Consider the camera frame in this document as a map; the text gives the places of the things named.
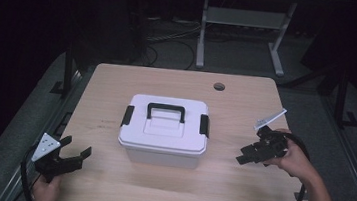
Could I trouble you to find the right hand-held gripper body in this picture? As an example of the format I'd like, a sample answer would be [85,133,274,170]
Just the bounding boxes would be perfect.
[248,105,294,167]

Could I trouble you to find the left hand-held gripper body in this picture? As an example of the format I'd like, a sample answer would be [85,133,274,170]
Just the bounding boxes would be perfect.
[28,131,78,186]

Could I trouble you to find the white plastic storage box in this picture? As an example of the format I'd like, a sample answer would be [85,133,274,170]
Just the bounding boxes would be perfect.
[124,143,202,171]

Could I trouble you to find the white lid with black handle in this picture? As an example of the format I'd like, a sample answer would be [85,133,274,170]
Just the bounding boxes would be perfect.
[116,91,214,158]

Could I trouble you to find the person's right hand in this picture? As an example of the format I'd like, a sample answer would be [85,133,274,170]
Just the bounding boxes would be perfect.
[262,126,328,188]

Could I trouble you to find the person's left hand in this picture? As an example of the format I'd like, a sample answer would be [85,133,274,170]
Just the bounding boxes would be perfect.
[30,173,63,201]

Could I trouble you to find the grey metal table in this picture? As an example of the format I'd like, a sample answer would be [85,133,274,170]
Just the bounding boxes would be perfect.
[182,0,348,84]

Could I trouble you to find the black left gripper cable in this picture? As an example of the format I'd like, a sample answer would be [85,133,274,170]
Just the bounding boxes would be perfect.
[16,146,43,201]

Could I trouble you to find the round table cable hole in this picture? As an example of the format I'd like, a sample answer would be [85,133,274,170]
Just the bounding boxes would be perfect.
[212,81,227,93]

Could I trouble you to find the black stand post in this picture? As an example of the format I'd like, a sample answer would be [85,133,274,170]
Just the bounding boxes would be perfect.
[48,40,79,97]
[332,67,357,131]

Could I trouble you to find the black floor cables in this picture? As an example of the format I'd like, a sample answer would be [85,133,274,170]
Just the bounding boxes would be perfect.
[140,16,207,73]

